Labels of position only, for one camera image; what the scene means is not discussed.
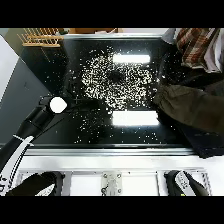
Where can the brown garment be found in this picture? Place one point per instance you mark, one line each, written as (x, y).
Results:
(193, 106)

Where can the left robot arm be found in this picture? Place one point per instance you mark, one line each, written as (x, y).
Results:
(30, 128)

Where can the brown clothes hanger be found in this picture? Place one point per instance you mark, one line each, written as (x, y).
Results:
(41, 40)

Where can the black garment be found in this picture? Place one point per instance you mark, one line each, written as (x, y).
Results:
(186, 76)

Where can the checked shirt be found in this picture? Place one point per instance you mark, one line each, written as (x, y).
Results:
(195, 45)

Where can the white garment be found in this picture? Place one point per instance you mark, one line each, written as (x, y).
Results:
(215, 55)

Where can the silver frame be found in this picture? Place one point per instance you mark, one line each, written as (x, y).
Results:
(110, 160)

